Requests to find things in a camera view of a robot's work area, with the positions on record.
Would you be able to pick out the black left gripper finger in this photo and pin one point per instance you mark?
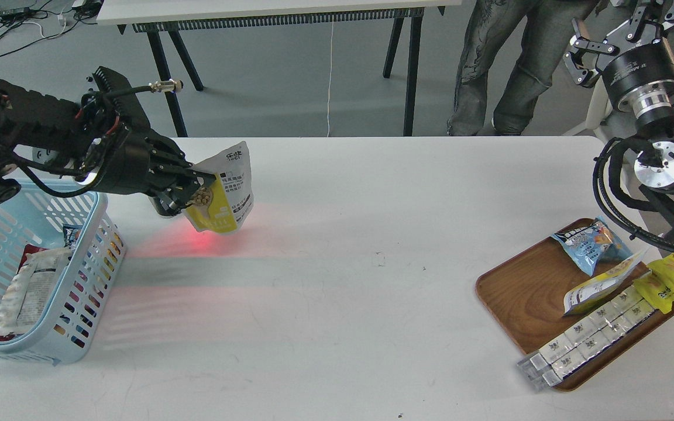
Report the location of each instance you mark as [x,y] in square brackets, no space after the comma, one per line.
[181,174]
[185,197]

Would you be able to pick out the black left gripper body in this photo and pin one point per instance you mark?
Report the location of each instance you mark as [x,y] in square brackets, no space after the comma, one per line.
[127,156]

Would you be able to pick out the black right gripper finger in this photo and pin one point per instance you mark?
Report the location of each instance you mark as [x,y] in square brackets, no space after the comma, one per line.
[649,23]
[580,59]

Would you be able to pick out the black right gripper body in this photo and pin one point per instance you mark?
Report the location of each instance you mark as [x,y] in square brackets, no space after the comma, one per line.
[642,79]

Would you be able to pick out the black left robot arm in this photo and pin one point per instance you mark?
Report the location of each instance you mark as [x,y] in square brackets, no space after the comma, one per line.
[44,137]

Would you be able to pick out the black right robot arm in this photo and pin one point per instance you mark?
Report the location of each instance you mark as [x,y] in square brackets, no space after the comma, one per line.
[633,180]

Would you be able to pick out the blue snack packet in basket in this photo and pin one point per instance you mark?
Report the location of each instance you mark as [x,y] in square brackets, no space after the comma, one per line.
[71,234]

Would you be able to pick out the light blue plastic basket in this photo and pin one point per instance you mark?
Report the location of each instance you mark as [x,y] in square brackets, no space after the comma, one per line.
[67,325]

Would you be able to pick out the white red snack bag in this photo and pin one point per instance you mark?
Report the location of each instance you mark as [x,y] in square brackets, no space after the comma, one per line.
[25,299]

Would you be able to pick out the blue snack bag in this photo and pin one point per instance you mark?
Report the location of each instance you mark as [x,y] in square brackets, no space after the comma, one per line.
[592,244]

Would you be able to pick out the yellow snack packet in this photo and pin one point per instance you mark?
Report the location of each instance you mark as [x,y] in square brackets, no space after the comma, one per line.
[657,285]

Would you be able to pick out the silver white snack strip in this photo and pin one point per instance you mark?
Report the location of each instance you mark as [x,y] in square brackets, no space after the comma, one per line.
[570,352]

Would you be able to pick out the black barcode scanner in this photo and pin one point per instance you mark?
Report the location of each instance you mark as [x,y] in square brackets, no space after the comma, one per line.
[165,210]

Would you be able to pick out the person in grey jeans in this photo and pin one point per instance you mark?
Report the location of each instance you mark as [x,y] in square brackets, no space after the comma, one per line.
[545,39]

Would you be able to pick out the grey white chair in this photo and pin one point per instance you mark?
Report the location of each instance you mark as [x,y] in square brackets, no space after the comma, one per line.
[599,108]

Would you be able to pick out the white table black legs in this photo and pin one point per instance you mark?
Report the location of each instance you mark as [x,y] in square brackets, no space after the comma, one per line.
[270,68]

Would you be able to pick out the brown wooden tray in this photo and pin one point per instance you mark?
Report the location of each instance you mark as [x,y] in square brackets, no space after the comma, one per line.
[525,296]

